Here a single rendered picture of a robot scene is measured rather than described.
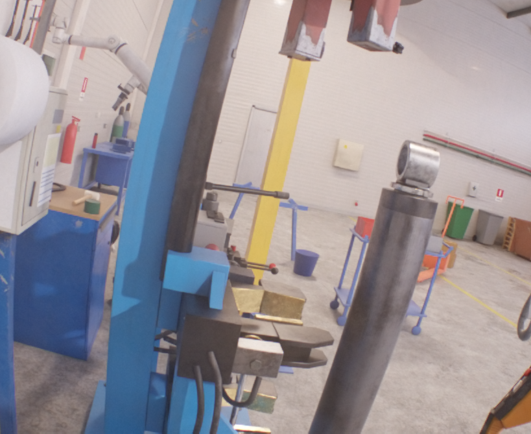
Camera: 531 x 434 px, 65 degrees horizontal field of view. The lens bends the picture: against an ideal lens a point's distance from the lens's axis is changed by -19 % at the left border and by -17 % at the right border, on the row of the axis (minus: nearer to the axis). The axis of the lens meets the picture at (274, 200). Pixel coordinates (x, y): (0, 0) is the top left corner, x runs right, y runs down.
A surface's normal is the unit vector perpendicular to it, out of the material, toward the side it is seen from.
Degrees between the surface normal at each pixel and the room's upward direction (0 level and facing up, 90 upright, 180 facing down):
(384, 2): 90
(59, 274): 90
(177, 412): 90
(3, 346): 90
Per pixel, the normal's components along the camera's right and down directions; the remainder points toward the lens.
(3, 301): 0.17, 0.16
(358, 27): -0.84, -0.12
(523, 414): -0.56, -0.02
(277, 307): -0.09, 0.11
